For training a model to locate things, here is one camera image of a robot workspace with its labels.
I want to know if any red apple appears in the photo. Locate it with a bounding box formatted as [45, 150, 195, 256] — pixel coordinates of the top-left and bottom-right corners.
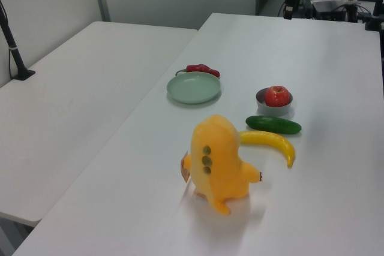
[264, 85, 291, 108]

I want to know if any black equipment box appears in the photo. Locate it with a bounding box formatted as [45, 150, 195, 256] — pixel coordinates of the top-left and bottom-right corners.
[311, 0, 346, 22]

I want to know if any grey round bowl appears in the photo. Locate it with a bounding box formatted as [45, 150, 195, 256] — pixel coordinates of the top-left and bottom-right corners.
[255, 87, 294, 117]

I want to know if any red chili pepper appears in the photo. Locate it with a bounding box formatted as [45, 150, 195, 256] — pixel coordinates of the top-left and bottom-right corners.
[175, 64, 221, 78]

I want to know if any green cucumber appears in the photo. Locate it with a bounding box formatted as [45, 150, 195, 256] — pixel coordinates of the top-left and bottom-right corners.
[245, 115, 302, 135]

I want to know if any pale green plate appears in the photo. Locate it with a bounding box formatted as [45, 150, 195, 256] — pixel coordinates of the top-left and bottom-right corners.
[166, 71, 223, 105]

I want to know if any yellow banana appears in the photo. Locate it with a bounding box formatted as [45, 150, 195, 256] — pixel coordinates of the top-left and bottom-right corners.
[239, 130, 296, 168]

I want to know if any orange plush toy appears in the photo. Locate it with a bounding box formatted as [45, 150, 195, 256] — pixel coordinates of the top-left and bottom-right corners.
[179, 114, 265, 216]

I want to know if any white side table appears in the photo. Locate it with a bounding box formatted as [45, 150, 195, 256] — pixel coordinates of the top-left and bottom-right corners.
[0, 21, 199, 228]

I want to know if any black camera stand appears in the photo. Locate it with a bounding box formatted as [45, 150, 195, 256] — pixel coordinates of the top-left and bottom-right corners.
[364, 0, 384, 32]
[0, 0, 36, 82]

